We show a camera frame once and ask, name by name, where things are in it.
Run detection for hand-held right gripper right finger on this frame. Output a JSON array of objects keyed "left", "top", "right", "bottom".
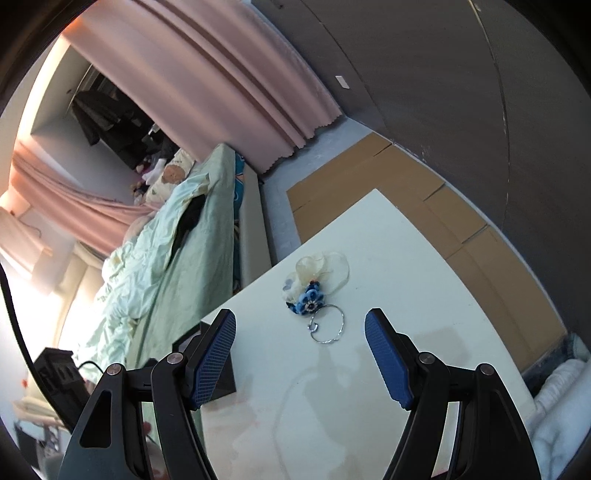
[{"left": 364, "top": 308, "right": 543, "bottom": 480}]

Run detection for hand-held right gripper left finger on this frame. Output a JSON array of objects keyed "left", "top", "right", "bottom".
[{"left": 58, "top": 308, "right": 237, "bottom": 480}]

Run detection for black gift box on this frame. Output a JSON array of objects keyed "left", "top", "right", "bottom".
[{"left": 172, "top": 320, "right": 238, "bottom": 400}]

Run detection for silver bangle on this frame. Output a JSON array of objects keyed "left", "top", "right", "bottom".
[{"left": 307, "top": 305, "right": 345, "bottom": 345}]

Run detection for blue flower hair clip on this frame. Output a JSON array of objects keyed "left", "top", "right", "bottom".
[{"left": 283, "top": 277, "right": 327, "bottom": 317}]

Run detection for white fabric flower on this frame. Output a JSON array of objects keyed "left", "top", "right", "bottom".
[{"left": 283, "top": 250, "right": 351, "bottom": 296}]

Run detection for bed with green sheet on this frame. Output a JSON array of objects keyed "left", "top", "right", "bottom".
[{"left": 92, "top": 143, "right": 279, "bottom": 480}]

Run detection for light green duvet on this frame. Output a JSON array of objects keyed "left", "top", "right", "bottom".
[{"left": 95, "top": 173, "right": 211, "bottom": 370}]

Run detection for flat cardboard sheet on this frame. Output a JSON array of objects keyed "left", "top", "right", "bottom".
[{"left": 286, "top": 131, "right": 568, "bottom": 373}]

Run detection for black cloth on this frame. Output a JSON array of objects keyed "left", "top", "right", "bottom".
[{"left": 172, "top": 195, "right": 206, "bottom": 253}]

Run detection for white fluffy cloth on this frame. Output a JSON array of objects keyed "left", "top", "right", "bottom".
[{"left": 526, "top": 357, "right": 591, "bottom": 462}]

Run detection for draped pink curtain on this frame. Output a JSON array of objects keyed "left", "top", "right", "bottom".
[{"left": 0, "top": 143, "right": 158, "bottom": 296}]

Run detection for bear print pillow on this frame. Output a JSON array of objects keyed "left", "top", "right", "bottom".
[{"left": 148, "top": 150, "right": 195, "bottom": 204}]

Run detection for pile of plush toys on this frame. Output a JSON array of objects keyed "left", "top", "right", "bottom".
[{"left": 131, "top": 157, "right": 163, "bottom": 205}]

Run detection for hanging dark clothes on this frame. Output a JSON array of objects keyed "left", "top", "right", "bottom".
[{"left": 71, "top": 90, "right": 158, "bottom": 154}]

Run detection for wide pink curtain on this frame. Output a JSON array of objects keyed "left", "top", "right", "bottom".
[{"left": 62, "top": 0, "right": 343, "bottom": 174}]

